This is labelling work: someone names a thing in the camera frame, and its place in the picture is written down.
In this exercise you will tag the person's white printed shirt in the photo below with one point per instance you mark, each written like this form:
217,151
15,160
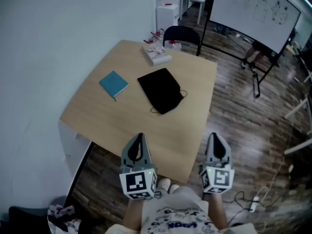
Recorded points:
178,213

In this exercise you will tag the person's right white shoe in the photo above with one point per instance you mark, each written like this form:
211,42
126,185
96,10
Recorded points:
174,188

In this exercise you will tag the person's left forearm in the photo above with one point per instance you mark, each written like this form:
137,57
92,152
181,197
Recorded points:
132,216

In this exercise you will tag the white furniture frame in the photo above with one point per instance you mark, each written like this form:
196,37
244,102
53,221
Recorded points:
297,108

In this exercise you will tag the teal notebook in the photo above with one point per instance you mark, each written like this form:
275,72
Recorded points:
113,83

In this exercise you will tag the white power strip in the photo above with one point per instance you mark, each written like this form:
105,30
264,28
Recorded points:
254,203

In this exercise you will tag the black table leg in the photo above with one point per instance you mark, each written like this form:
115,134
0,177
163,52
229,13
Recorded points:
80,169

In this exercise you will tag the person's right forearm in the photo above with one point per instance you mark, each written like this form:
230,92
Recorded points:
218,211

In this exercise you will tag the black office chair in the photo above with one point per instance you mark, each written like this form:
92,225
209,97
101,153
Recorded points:
26,219

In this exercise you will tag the whiteboard on black stand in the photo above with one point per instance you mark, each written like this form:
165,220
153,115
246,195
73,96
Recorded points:
253,8

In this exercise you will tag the white book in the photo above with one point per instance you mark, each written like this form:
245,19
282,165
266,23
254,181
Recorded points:
157,53

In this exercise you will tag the person's left white shoe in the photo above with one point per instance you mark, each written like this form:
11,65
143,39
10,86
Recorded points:
164,184

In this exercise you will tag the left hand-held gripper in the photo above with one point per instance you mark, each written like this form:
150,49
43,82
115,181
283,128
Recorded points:
137,181

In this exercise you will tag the patterned red white cloth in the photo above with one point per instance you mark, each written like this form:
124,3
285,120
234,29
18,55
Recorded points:
64,218

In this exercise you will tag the white water dispenser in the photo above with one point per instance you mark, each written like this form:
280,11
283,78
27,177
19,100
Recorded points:
167,17

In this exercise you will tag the person's white shoe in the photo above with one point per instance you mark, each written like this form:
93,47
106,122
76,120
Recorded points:
174,188
164,184

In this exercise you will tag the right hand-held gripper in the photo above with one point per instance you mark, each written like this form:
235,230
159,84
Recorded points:
219,179

